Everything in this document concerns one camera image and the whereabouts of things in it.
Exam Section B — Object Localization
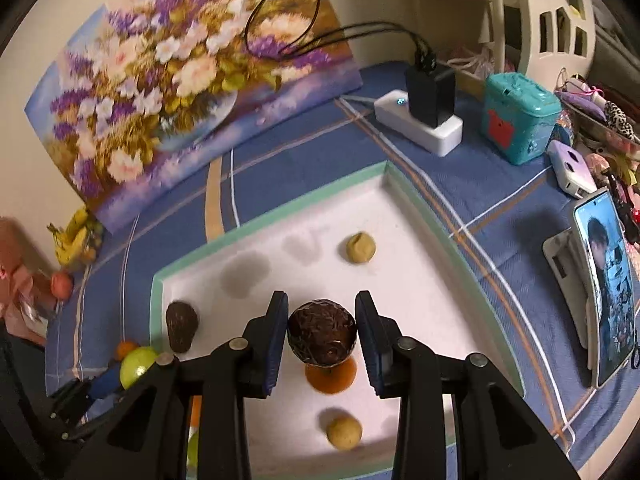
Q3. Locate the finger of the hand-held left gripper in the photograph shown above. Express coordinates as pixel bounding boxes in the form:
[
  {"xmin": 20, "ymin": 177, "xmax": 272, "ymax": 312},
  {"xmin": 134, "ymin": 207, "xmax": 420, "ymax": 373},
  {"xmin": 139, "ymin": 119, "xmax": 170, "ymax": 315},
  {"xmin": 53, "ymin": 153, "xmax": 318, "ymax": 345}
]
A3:
[{"xmin": 49, "ymin": 365, "xmax": 125, "ymax": 417}]

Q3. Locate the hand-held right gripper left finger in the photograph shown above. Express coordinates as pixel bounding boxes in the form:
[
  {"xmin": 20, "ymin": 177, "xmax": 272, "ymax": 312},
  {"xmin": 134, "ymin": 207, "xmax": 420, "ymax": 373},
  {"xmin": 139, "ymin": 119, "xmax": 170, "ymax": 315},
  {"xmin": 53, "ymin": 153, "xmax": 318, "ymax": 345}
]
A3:
[{"xmin": 65, "ymin": 290, "xmax": 290, "ymax": 480}]

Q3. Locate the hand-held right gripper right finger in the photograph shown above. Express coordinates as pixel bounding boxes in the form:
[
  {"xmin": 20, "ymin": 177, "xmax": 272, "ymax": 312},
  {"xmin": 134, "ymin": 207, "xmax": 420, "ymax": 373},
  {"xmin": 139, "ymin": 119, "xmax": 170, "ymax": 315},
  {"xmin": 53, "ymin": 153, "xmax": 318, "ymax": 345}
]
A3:
[{"xmin": 354, "ymin": 290, "xmax": 581, "ymax": 480}]

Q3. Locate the large green apple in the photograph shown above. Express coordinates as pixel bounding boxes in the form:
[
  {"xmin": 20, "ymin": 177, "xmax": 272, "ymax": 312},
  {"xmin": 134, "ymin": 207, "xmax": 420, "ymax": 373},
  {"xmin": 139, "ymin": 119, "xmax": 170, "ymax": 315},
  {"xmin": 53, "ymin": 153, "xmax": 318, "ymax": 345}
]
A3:
[{"xmin": 119, "ymin": 346, "xmax": 160, "ymax": 390}]

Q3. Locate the round dark avocado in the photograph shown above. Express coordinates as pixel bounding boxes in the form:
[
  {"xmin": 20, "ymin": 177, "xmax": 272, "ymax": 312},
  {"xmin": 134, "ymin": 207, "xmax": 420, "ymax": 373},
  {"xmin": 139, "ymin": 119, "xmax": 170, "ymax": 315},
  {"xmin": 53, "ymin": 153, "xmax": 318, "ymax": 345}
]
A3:
[{"xmin": 286, "ymin": 299, "xmax": 359, "ymax": 367}]

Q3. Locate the white tray with green rim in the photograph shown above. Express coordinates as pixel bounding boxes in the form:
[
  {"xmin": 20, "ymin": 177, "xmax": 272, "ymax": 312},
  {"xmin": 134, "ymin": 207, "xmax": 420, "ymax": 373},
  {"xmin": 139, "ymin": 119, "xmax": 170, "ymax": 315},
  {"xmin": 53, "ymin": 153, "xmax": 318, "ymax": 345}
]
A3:
[{"xmin": 150, "ymin": 160, "xmax": 526, "ymax": 480}]

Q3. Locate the long dark avocado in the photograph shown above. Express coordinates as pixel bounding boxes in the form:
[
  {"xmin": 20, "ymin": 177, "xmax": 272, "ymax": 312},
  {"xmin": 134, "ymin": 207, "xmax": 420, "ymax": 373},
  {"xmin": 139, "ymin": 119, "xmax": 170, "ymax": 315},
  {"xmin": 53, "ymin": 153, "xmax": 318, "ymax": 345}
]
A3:
[{"xmin": 165, "ymin": 301, "xmax": 200, "ymax": 353}]

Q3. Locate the brown kiwi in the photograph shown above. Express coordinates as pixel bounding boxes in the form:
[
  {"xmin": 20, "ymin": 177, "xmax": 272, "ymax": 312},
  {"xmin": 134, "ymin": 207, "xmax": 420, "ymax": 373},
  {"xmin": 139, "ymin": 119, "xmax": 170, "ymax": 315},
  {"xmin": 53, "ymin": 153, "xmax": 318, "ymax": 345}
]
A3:
[
  {"xmin": 326, "ymin": 414, "xmax": 363, "ymax": 450},
  {"xmin": 346, "ymin": 231, "xmax": 377, "ymax": 264}
]

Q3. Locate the large orange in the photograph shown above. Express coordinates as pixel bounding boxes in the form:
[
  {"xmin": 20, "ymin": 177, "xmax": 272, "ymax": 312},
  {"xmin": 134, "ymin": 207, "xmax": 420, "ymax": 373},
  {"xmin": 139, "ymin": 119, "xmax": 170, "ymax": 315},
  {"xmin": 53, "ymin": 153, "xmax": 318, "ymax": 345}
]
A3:
[{"xmin": 305, "ymin": 357, "xmax": 358, "ymax": 394}]

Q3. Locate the red peach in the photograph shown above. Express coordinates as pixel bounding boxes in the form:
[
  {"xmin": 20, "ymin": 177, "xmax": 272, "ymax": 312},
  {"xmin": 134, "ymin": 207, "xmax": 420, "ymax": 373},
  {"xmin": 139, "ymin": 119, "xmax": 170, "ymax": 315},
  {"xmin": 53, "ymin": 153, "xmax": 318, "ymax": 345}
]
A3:
[{"xmin": 50, "ymin": 271, "xmax": 75, "ymax": 298}]

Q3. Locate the clear bowl of mixed fruit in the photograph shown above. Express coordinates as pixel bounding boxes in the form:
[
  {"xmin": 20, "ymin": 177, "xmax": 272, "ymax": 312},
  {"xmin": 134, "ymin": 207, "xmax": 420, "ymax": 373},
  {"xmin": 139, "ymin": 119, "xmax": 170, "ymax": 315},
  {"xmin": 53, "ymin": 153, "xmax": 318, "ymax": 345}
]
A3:
[{"xmin": 52, "ymin": 220, "xmax": 106, "ymax": 271}]

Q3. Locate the yellow banana bunch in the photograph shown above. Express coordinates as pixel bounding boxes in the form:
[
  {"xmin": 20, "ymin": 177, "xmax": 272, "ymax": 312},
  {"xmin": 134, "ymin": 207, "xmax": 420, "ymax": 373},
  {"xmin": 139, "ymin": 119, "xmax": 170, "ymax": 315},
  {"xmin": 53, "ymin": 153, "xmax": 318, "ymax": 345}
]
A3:
[{"xmin": 47, "ymin": 207, "xmax": 103, "ymax": 268}]

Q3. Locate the pink wrapped bouquet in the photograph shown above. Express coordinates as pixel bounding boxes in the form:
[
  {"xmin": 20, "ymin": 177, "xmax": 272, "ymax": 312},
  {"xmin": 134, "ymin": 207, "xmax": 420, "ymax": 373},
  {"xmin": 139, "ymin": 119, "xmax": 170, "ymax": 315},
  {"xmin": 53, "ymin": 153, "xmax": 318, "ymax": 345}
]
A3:
[{"xmin": 0, "ymin": 216, "xmax": 58, "ymax": 323}]

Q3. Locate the blue plaid tablecloth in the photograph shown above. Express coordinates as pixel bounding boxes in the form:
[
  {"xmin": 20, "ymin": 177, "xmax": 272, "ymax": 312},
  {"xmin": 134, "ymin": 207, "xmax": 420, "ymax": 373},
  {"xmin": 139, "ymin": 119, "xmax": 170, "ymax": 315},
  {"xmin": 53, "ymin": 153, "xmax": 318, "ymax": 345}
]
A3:
[{"xmin": 45, "ymin": 60, "xmax": 640, "ymax": 480}]

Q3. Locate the white phone stand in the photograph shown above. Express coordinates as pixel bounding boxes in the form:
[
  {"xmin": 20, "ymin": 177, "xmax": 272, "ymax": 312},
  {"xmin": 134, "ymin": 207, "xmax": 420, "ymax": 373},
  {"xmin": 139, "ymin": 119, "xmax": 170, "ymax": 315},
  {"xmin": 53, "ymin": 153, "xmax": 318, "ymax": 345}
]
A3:
[{"xmin": 542, "ymin": 230, "xmax": 601, "ymax": 386}]

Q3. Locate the white power strip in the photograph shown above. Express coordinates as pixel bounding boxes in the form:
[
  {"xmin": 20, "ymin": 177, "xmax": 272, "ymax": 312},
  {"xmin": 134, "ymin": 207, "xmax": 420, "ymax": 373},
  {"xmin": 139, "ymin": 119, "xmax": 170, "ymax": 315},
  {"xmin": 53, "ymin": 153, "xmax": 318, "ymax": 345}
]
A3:
[{"xmin": 374, "ymin": 91, "xmax": 463, "ymax": 157}]

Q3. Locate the smartphone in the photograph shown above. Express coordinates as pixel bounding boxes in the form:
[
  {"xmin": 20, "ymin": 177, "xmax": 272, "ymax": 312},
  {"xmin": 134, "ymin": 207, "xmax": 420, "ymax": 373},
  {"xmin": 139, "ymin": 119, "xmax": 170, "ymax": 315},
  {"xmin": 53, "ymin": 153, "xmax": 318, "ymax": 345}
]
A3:
[{"xmin": 572, "ymin": 187, "xmax": 638, "ymax": 389}]

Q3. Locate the black charger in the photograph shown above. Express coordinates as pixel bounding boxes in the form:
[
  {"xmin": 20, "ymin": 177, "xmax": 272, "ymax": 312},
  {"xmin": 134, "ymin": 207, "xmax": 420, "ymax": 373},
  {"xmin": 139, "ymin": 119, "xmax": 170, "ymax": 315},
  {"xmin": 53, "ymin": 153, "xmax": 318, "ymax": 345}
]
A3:
[{"xmin": 404, "ymin": 64, "xmax": 457, "ymax": 129}]

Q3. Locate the purple white power bank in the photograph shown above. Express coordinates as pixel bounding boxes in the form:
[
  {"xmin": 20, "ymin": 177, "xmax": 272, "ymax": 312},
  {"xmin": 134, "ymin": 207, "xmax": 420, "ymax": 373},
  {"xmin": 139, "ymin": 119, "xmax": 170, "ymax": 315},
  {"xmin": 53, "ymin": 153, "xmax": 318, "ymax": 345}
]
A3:
[{"xmin": 546, "ymin": 139, "xmax": 598, "ymax": 198}]

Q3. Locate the teal storage box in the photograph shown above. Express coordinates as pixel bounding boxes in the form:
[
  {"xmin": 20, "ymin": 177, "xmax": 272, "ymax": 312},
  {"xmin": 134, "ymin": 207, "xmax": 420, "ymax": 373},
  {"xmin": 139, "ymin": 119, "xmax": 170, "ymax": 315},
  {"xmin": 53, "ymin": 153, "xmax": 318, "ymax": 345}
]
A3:
[{"xmin": 481, "ymin": 72, "xmax": 563, "ymax": 165}]

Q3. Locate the flower painting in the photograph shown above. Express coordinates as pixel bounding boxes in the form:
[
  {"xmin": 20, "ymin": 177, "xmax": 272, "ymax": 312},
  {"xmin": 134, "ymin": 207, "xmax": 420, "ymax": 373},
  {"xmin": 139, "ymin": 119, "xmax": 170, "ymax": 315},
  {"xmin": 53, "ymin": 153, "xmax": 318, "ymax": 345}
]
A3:
[{"xmin": 24, "ymin": 0, "xmax": 363, "ymax": 236}]

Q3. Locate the pink plastic bag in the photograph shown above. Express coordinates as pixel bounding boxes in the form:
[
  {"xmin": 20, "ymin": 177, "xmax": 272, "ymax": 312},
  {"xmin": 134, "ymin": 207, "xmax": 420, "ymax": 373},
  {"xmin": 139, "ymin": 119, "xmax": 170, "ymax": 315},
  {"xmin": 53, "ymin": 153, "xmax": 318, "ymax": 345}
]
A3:
[{"xmin": 447, "ymin": 45, "xmax": 516, "ymax": 76}]

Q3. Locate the pile of hair accessories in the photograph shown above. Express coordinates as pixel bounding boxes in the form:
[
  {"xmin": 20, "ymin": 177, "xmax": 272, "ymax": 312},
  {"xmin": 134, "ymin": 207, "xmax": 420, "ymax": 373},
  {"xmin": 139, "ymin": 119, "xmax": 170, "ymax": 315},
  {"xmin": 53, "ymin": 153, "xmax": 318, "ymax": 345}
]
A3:
[{"xmin": 555, "ymin": 72, "xmax": 640, "ymax": 241}]

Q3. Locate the white lattice shelf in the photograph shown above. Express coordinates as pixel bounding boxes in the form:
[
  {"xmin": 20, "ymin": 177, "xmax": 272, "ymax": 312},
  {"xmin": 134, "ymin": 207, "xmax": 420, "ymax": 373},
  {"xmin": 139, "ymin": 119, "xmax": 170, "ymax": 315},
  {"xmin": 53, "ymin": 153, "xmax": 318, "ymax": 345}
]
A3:
[{"xmin": 482, "ymin": 0, "xmax": 601, "ymax": 78}]

